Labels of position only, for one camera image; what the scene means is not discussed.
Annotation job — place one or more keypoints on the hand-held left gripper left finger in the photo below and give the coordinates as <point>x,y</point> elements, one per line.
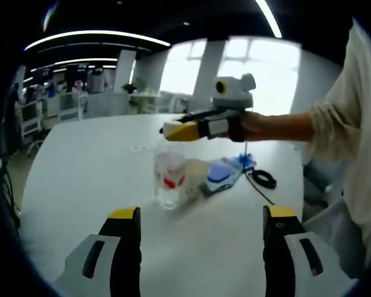
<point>123,263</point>

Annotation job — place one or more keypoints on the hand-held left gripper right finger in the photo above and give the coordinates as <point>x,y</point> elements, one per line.
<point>278,263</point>

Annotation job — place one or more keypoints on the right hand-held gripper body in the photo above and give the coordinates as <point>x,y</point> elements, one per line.
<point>235,92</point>

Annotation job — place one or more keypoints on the white paper cup green print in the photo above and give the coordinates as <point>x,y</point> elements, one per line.
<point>194,173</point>

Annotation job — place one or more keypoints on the clear bag with blue pad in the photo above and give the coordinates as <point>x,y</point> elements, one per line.
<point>218,173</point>

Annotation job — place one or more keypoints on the clear plastic bottle red label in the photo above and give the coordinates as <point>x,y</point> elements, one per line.
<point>170,185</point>

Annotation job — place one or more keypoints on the blue tissue packet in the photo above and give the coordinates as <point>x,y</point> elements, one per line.
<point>245,159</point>

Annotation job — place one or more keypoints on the person's right hand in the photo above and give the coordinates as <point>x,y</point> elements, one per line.
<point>255,127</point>

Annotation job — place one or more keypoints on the large window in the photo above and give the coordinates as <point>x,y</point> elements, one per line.
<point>262,74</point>
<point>182,68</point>

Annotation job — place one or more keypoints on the green potted plant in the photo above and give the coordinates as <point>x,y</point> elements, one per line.
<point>130,89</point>

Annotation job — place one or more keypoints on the straight ceiling light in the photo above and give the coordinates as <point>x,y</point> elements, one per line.
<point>269,18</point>

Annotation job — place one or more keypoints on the white low cabinet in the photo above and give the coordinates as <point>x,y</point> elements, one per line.
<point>111,105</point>

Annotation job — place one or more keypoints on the white table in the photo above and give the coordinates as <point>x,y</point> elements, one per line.
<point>96,161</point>

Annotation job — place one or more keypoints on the person in beige clothes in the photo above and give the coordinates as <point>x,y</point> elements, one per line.
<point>352,123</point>

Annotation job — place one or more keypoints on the long curved ceiling light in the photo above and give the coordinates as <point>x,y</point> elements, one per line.
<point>96,34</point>

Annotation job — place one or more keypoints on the white office chair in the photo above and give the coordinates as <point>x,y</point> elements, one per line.
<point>31,119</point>

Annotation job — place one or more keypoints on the wall screen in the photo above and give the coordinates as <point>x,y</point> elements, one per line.
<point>77,70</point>

